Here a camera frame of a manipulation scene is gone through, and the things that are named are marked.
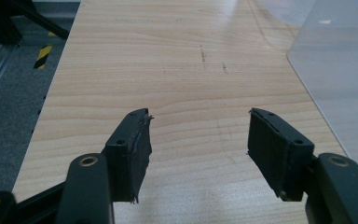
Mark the black metal stand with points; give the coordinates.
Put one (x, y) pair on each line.
(15, 18)

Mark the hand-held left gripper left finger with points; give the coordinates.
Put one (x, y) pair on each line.
(127, 161)

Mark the yellow black hazard tape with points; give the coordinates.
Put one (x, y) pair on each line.
(43, 57)

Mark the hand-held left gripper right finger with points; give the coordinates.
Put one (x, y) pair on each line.
(279, 155)

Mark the translucent plastic sheet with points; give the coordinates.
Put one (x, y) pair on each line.
(338, 71)

